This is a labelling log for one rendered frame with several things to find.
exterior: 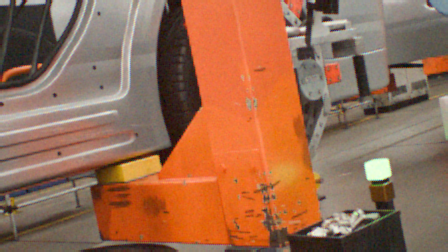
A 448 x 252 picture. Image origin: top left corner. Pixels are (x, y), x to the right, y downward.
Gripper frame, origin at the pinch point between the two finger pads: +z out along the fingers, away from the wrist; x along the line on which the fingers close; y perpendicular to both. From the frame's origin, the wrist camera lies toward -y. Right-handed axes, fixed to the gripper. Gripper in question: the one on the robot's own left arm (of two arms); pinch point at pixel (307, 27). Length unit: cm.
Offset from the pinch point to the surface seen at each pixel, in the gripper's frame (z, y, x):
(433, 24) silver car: -203, 77, 190
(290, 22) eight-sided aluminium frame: -46, -6, 44
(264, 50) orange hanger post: 14.3, -8.9, -6.3
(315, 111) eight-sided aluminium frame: -31, 5, 70
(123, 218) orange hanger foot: 30, -45, 46
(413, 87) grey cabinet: -580, 166, 679
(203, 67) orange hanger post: 16.1, -22.4, -1.4
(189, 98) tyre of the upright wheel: -8, -33, 39
